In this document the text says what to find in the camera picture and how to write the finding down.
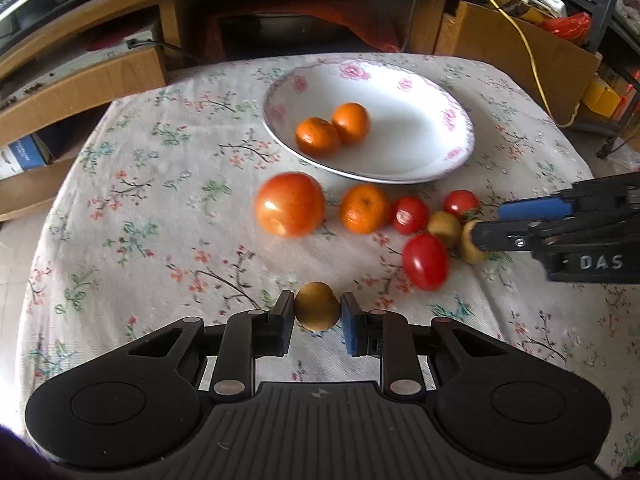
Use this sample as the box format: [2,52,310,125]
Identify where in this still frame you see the floral tablecloth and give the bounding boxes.
[15,52,640,466]

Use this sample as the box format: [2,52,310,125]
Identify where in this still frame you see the large red tomato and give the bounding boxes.
[255,171,327,238]

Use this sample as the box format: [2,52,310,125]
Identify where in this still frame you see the grey cable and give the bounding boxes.
[400,0,427,54]

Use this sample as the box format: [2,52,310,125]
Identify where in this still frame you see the grey audio device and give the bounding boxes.
[0,30,157,111]

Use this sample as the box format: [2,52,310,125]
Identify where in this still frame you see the white floral plate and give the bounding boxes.
[261,58,476,184]

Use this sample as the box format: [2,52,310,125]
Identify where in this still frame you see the yellow box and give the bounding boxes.
[582,79,627,116]

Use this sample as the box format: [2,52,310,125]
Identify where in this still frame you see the orange mandarin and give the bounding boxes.
[295,116,342,157]
[331,102,371,145]
[340,184,392,235]

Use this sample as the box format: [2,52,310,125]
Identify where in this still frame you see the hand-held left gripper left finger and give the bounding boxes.
[127,290,296,403]

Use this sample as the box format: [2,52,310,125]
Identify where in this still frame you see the yellow cable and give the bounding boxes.
[457,0,578,128]

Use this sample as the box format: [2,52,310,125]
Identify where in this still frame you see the cardboard box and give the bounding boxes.
[435,0,601,128]

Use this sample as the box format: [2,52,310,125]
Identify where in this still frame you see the red plastic bag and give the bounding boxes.
[542,12,592,42]

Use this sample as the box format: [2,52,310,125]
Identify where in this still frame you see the blue and white box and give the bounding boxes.
[0,134,52,181]

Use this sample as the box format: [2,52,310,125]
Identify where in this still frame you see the small red tomato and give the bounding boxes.
[443,189,481,219]
[391,196,431,236]
[402,233,450,292]

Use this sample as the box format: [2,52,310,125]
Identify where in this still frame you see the black metal stand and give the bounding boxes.
[596,85,640,159]

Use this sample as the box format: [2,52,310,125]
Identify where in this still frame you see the wooden side cabinet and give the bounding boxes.
[0,45,168,221]

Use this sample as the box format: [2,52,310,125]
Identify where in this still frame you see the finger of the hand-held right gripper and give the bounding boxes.
[472,210,640,254]
[497,172,640,221]

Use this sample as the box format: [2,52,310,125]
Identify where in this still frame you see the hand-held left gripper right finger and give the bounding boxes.
[340,292,506,403]

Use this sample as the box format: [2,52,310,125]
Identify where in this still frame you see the tan longan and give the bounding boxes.
[426,211,462,250]
[293,281,343,332]
[459,220,493,266]

